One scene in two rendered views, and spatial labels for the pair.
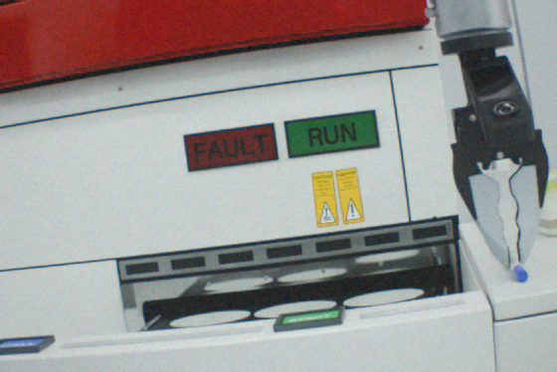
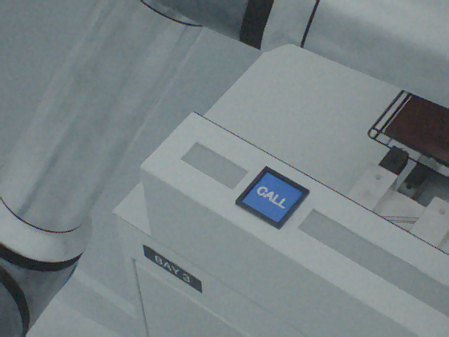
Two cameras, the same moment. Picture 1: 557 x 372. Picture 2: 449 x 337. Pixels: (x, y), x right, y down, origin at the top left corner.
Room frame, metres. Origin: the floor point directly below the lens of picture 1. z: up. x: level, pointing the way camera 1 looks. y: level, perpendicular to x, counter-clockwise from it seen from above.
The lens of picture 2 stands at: (0.54, -0.01, 1.77)
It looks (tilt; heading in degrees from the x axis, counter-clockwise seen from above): 54 degrees down; 32
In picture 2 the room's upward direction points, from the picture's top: 2 degrees counter-clockwise
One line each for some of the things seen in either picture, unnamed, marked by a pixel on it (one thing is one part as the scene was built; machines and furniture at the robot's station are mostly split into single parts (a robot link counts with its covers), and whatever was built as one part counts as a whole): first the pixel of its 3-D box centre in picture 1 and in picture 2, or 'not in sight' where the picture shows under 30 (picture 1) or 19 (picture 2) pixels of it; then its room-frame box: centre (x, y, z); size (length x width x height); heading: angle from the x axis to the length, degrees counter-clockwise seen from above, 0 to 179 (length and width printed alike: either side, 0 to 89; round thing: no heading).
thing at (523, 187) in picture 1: (524, 211); not in sight; (1.10, -0.23, 1.02); 0.06 x 0.03 x 0.09; 174
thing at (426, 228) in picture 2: not in sight; (429, 234); (1.12, 0.09, 0.89); 0.08 x 0.03 x 0.03; 174
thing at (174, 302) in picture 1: (308, 268); not in sight; (1.84, -0.04, 0.90); 0.46 x 0.43 x 0.10; 174
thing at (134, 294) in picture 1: (290, 300); not in sight; (1.58, -0.01, 0.89); 0.44 x 0.02 x 0.10; 84
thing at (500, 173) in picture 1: (494, 186); not in sight; (1.24, -0.23, 1.03); 0.06 x 0.04 x 0.13; 174
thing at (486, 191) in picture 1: (487, 218); not in sight; (1.10, -0.19, 1.01); 0.06 x 0.03 x 0.09; 174
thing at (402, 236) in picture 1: (284, 252); not in sight; (1.59, -0.01, 0.96); 0.44 x 0.01 x 0.02; 84
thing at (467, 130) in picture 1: (487, 101); not in sight; (1.11, -0.21, 1.12); 0.09 x 0.08 x 0.12; 174
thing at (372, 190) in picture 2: not in sight; (366, 198); (1.12, 0.17, 0.89); 0.08 x 0.03 x 0.03; 174
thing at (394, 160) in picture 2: not in sight; (393, 163); (1.18, 0.16, 0.90); 0.04 x 0.02 x 0.03; 174
